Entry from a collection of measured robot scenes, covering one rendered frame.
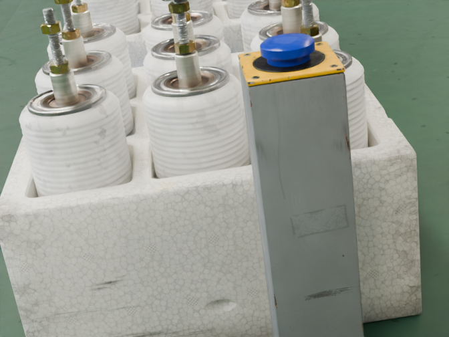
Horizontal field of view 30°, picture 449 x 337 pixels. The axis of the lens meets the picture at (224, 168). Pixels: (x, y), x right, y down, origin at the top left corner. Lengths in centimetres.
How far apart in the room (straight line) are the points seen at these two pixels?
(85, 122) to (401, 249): 32
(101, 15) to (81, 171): 53
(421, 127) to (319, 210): 67
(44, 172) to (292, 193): 27
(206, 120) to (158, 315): 20
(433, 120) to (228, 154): 58
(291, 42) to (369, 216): 24
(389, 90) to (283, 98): 86
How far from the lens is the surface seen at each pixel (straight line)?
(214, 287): 81
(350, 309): 69
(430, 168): 117
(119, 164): 80
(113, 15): 129
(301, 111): 60
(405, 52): 164
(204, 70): 82
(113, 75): 90
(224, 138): 78
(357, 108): 80
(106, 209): 77
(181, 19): 78
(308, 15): 79
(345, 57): 81
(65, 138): 78
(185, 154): 78
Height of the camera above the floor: 51
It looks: 25 degrees down
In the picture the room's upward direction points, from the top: 8 degrees counter-clockwise
